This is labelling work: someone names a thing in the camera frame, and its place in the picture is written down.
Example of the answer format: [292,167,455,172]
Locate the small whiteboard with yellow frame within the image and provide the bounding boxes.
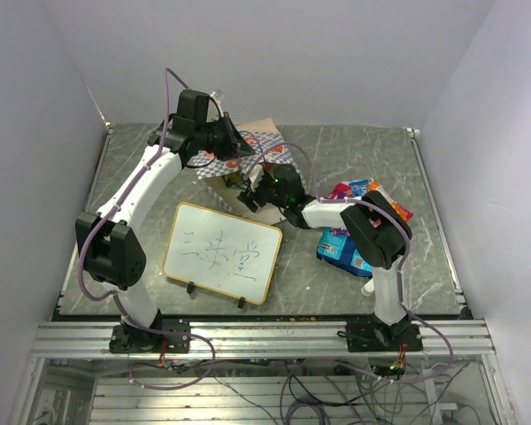
[162,202,283,305]

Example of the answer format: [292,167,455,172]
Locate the aluminium extrusion rail frame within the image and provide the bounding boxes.
[30,320,496,360]

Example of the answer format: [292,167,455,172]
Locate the pink snack packet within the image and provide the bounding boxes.
[326,182,354,200]

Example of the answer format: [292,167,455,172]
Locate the blue checkered paper bag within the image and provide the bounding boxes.
[191,119,296,225]

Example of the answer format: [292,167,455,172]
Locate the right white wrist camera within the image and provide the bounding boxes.
[243,163,265,191]

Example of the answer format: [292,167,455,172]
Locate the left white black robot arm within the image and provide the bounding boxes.
[75,89,255,352]

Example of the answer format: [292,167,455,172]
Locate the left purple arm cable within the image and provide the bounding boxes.
[77,66,217,391]

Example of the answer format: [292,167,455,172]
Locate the purple snack packet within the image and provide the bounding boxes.
[328,228,350,236]

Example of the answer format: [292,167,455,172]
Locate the colourful small snack packet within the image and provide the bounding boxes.
[346,179,371,197]

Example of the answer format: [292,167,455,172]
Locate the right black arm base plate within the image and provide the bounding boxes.
[337,315,423,353]

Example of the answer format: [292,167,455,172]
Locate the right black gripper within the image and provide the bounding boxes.
[237,174,289,213]

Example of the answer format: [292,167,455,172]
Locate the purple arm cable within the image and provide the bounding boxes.
[77,66,217,391]
[245,141,456,385]

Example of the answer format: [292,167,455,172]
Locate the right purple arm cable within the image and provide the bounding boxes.
[245,141,456,385]

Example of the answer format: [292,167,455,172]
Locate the teal snack packet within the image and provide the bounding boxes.
[316,228,373,278]

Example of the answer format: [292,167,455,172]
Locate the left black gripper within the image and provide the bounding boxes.
[197,112,258,163]

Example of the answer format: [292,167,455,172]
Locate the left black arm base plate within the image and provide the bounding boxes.
[109,319,190,354]

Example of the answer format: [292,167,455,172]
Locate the orange snack packet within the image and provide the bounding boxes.
[368,179,413,222]

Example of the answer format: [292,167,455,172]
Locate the green snack packet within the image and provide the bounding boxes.
[222,172,247,190]

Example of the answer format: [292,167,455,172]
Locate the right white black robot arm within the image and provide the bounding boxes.
[237,164,412,351]

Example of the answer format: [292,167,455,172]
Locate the white whiteboard eraser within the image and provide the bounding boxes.
[361,279,375,297]

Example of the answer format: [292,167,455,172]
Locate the tangled floor cables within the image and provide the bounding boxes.
[127,356,479,425]

